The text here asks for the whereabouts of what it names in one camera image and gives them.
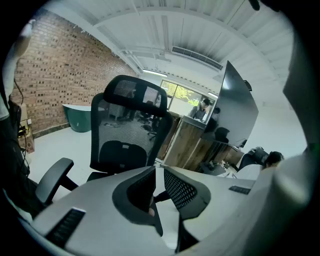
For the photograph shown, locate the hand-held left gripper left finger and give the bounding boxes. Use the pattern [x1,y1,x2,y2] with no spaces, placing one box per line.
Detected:
[31,165,176,256]

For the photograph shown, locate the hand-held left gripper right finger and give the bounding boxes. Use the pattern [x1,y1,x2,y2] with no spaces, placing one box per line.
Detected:
[163,154,313,255]

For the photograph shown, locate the black chair armrest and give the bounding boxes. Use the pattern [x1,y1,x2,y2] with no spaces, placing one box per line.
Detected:
[34,157,80,206]

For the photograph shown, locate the wooden partition counter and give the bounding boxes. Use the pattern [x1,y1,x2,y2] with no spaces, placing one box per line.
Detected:
[157,114,241,173]

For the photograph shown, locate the dark green tub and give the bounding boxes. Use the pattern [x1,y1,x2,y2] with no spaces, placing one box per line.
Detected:
[61,103,92,133]

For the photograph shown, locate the black mesh office chair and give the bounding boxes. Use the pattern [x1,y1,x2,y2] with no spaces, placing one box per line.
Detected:
[86,74,174,183]

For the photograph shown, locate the person's body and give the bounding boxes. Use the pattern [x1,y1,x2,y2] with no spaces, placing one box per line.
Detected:
[0,19,38,220]

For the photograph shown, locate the large black flat screen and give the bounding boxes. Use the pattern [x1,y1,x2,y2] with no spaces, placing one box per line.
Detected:
[203,60,260,149]

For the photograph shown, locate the window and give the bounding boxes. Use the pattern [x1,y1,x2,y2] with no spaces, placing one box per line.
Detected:
[159,79,219,109]

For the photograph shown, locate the ceiling tube light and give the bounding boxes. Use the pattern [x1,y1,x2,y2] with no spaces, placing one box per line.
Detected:
[142,69,168,78]

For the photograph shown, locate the ceiling air vent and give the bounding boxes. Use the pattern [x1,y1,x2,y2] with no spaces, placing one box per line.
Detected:
[171,46,224,71]

